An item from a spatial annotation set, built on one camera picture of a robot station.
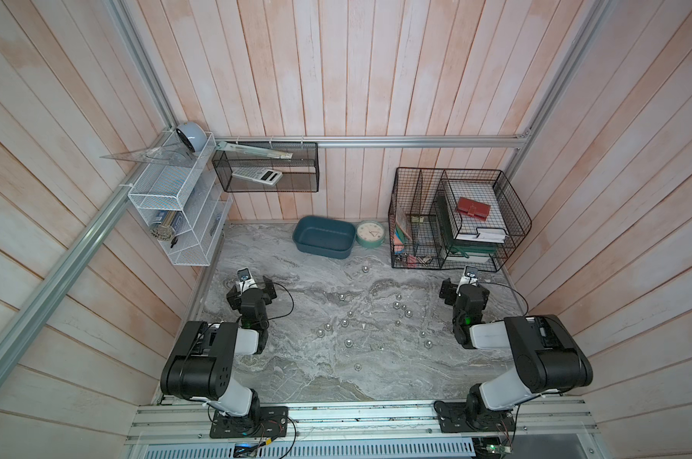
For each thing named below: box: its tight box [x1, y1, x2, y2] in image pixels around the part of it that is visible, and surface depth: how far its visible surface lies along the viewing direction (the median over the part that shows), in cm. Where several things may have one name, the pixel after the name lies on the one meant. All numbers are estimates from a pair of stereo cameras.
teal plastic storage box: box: [292, 215, 357, 260], surface depth 117 cm
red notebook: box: [456, 196, 492, 222], surface depth 95 cm
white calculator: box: [232, 167, 283, 186], surface depth 100 cm
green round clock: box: [355, 220, 387, 249], surface depth 115 cm
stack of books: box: [434, 194, 508, 260], surface depth 98 cm
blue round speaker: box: [175, 121, 208, 153], surface depth 85 cm
